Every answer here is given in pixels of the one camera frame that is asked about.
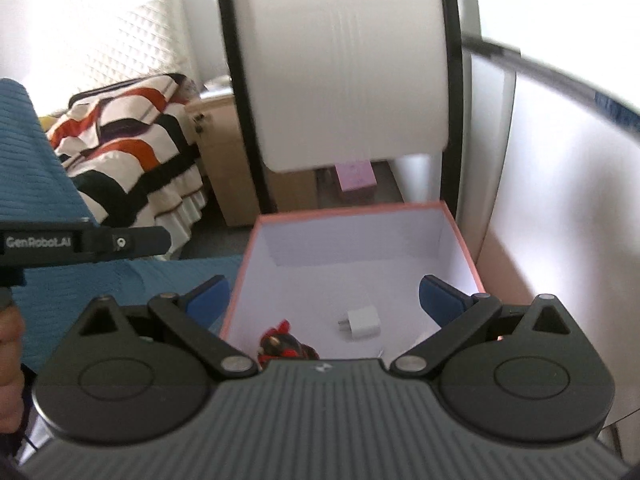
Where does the striped orange black blanket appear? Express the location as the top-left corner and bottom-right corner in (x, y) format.
(46, 73), (208, 262)

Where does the blue ribbed cloth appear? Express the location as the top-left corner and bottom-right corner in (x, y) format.
(0, 77), (247, 377)

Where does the small purple box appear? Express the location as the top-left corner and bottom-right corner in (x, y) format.
(334, 160), (378, 202)

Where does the brown cardboard box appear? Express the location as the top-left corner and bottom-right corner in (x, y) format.
(264, 167), (322, 214)

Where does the dark curved bar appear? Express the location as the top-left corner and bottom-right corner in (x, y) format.
(461, 34), (640, 136)

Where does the pink cardboard box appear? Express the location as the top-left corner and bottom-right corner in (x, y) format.
(219, 200), (489, 362)

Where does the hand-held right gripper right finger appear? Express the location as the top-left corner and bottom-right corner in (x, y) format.
(390, 274), (572, 377)

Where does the person's left hand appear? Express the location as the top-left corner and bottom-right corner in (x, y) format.
(0, 304), (27, 403)

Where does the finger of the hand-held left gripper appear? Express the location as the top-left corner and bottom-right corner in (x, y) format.
(98, 226), (172, 262)

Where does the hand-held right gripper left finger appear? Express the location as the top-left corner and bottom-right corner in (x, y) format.
(74, 275), (259, 380)

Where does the red and black toy figure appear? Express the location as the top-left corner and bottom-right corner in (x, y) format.
(257, 319), (321, 362)

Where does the wooden cabinet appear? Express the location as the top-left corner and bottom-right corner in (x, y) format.
(184, 92), (267, 229)

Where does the white quilted headboard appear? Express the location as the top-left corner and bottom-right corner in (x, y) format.
(64, 0), (202, 107)

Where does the white charger plug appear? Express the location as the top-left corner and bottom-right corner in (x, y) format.
(336, 307), (384, 344)

